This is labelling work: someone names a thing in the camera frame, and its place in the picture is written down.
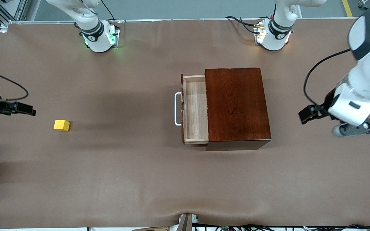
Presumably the yellow wooden block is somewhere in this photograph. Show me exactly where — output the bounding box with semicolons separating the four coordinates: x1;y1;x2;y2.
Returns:
53;120;71;132

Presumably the wooden drawer with white handle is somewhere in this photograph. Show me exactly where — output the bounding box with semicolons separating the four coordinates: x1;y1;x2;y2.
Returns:
174;74;210;145

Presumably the dark brown wooden cabinet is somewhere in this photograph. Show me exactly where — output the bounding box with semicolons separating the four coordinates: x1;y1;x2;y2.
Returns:
203;67;272;151

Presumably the brown table cover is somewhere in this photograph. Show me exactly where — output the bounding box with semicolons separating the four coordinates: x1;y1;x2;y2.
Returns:
0;18;370;230

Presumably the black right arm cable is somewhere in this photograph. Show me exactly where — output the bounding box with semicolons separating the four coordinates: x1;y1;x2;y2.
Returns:
0;71;29;102

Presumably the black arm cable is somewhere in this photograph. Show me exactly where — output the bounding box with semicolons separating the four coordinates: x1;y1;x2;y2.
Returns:
303;48;352;107
0;71;29;102

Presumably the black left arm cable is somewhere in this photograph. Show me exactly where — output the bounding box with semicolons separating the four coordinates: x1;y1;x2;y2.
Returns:
303;48;352;107

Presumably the aluminium frame post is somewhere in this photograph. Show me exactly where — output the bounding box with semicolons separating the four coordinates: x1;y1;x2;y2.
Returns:
0;0;11;34
12;0;28;20

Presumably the black base cable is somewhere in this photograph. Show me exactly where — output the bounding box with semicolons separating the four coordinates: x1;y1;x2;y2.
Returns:
225;16;262;24
239;19;259;34
100;0;116;21

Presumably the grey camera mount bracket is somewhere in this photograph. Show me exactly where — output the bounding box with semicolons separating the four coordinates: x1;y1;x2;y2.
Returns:
176;213;199;231

